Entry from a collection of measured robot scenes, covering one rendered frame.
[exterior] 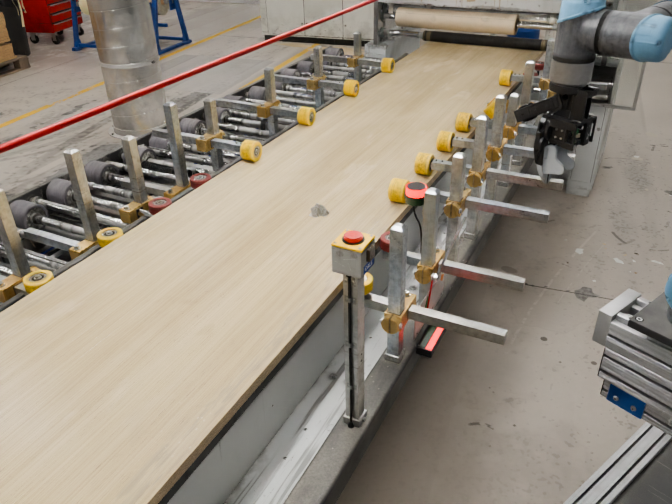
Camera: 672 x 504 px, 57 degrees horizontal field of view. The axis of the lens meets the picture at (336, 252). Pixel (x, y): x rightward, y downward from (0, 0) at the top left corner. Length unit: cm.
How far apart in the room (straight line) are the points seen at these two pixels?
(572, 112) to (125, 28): 447
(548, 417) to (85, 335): 179
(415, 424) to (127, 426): 142
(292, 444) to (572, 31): 114
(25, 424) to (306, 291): 73
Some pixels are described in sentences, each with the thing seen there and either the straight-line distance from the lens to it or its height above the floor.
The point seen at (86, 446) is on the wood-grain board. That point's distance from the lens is 138.
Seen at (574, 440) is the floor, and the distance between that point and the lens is 262.
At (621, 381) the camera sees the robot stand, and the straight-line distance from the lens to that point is 163.
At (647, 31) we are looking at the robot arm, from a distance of 118.
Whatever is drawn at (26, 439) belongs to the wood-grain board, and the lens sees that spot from 144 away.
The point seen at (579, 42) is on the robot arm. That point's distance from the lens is 123.
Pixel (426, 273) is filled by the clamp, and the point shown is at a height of 86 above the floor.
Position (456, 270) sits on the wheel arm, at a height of 85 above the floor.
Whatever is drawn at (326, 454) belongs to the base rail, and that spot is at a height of 70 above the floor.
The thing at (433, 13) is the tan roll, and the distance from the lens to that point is 435.
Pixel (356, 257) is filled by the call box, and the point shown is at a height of 120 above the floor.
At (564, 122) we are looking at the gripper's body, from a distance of 126.
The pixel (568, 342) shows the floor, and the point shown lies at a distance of 307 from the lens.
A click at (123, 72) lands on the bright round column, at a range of 547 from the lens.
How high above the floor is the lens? 186
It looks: 31 degrees down
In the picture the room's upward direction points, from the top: 2 degrees counter-clockwise
